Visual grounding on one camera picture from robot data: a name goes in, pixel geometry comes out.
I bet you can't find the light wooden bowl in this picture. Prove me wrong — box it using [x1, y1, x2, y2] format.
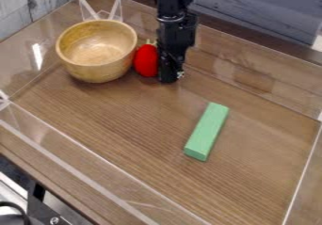
[55, 20, 139, 83]

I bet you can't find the clear acrylic corner bracket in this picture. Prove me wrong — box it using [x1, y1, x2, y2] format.
[77, 0, 123, 22]

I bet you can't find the black cable loop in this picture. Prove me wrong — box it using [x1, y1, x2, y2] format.
[0, 201, 32, 225]

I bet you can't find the clear acrylic tray wall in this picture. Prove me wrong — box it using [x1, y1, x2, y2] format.
[0, 3, 322, 225]

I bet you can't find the green rectangular foam block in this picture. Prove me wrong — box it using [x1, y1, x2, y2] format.
[183, 103, 228, 161]

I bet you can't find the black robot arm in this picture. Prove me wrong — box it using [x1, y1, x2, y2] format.
[155, 0, 197, 84]

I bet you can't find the red plush strawberry toy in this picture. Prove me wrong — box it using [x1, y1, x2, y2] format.
[133, 40, 159, 77]

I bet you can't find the black metal table frame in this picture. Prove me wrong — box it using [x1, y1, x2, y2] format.
[26, 183, 91, 225]

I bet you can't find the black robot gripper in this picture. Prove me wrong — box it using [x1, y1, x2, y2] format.
[157, 12, 197, 84]

